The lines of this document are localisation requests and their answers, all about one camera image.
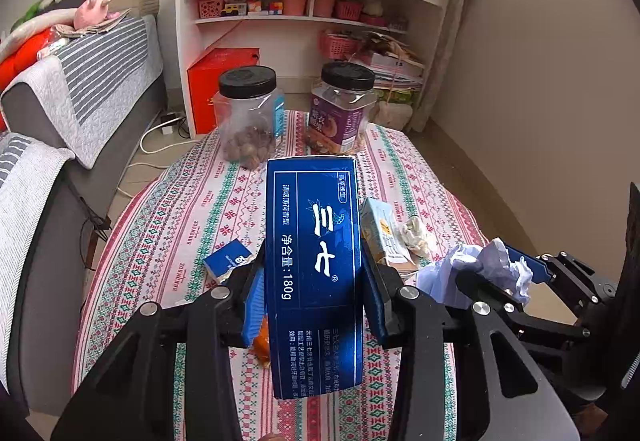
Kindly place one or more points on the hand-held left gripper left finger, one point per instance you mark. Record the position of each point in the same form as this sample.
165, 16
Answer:
252, 308

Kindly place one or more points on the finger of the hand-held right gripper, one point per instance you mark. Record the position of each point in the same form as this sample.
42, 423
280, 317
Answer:
530, 263
515, 308

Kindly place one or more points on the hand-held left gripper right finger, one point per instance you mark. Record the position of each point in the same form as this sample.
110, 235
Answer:
374, 308

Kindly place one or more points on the white paper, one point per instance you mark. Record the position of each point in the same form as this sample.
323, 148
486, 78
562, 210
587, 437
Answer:
495, 261

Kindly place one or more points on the blue toothpaste box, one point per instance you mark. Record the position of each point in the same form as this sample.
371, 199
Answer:
310, 246

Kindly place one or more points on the orange peel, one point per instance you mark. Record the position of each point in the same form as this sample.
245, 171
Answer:
261, 346

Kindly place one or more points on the small blue box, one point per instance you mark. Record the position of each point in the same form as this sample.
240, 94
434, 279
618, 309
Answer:
225, 261

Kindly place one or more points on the milk carton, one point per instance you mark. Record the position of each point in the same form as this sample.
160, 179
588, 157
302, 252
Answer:
382, 231

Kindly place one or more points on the crumpled beige wrapper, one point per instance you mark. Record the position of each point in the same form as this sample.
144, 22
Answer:
416, 236

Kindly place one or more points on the patterned tablecloth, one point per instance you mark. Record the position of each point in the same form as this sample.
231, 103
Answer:
190, 201

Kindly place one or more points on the blue label nut jar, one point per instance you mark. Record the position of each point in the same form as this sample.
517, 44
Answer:
247, 121

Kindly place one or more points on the white bag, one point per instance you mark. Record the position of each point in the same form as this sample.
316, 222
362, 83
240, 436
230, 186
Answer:
395, 115

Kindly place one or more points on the purple label nut jar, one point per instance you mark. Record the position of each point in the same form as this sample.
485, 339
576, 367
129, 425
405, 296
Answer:
340, 116

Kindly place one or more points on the white power strip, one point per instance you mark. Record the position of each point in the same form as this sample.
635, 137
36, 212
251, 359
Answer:
170, 123

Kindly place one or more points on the green packet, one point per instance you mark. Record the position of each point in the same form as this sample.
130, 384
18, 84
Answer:
397, 96

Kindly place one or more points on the red box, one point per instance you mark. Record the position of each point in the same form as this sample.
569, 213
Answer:
210, 91

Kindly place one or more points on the stack of papers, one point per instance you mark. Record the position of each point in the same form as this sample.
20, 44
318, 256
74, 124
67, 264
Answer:
395, 66

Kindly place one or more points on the grey striped quilted blanket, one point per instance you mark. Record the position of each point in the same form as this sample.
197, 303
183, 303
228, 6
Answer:
25, 201
100, 71

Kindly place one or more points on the large pink basket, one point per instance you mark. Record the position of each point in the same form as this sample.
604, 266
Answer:
340, 46

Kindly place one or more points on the grey sofa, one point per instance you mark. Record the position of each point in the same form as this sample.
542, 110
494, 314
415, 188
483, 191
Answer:
35, 121

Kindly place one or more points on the small pink basket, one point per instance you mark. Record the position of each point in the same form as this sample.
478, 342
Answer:
210, 8
348, 11

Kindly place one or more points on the yellow toy car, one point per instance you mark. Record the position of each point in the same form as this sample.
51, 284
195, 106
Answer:
234, 10

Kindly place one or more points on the white plush toy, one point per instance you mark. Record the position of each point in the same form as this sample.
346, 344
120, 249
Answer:
372, 8

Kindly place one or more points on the pink cup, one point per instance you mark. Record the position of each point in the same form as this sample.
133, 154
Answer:
294, 2
325, 2

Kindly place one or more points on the pink plush toy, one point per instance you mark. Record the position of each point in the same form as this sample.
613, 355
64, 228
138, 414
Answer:
92, 11

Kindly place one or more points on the orange pillow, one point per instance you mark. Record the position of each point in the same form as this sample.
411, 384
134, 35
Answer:
25, 56

